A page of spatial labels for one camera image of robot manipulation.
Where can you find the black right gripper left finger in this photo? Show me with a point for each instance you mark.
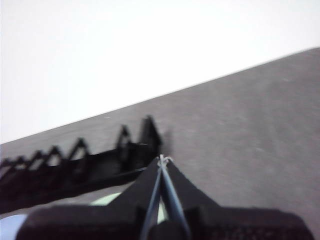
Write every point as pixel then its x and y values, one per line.
pixel 100 220

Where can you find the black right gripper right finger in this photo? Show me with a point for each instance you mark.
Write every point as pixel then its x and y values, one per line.
pixel 237 225

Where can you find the pale green plate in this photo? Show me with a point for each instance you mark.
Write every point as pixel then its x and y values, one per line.
pixel 105 200

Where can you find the light blue plate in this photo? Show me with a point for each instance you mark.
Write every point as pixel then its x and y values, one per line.
pixel 10 227

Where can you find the black plastic plate rack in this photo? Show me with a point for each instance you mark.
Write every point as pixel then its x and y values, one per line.
pixel 100 167

